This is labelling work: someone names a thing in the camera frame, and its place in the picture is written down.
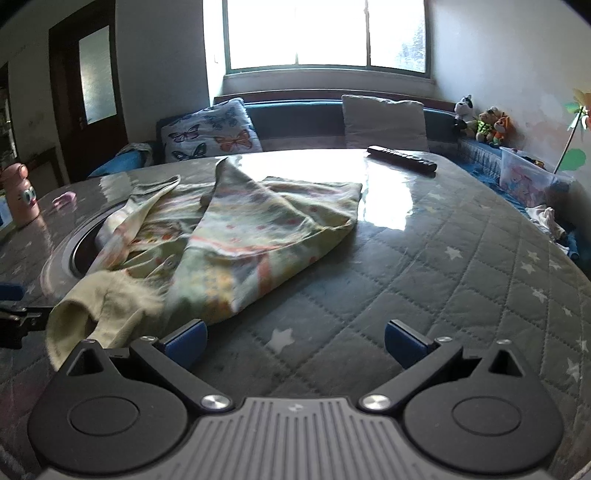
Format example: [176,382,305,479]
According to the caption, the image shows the clear plastic storage box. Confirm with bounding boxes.
[499,147,575,208]

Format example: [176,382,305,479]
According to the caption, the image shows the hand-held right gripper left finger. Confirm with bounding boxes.
[69,319,234,412]

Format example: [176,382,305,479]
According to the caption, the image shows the stuffed toy animals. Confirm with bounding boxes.
[475,107,502,144]

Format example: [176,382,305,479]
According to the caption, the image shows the window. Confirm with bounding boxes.
[203,0,437,77]

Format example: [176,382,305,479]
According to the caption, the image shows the pink cartoon water bottle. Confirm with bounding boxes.
[2,162,43,228]

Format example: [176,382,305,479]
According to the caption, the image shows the black remote control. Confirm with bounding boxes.
[367,145,438,176]

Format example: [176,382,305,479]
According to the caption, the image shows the plain grey pillow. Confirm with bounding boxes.
[342,95,430,152]

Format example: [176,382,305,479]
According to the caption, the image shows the green patterned button shirt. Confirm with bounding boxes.
[46,157,363,372]

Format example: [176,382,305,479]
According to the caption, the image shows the dark door with glass pane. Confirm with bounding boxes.
[48,11,129,185]

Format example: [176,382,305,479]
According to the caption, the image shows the orange tiger plush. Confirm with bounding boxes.
[492,113,513,147]

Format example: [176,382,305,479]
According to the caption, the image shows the round black inset hob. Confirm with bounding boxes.
[41,216,116,298]

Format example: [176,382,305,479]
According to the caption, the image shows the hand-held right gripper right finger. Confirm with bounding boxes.
[360,319,525,411]

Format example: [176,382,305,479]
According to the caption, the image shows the colourful paper pinwheel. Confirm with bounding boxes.
[554,89,591,174]

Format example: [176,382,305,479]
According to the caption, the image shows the butterfly print pillow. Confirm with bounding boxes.
[161,98,263,163]

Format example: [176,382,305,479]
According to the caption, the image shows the black and white cow plush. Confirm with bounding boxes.
[452,95,478,134]

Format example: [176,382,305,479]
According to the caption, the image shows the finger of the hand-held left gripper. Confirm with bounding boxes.
[0,284,54,349]

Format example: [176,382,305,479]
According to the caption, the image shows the blue sofa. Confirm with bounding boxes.
[88,90,587,259]

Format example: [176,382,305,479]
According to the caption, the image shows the white crumpled cloth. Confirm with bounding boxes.
[526,205,568,241]

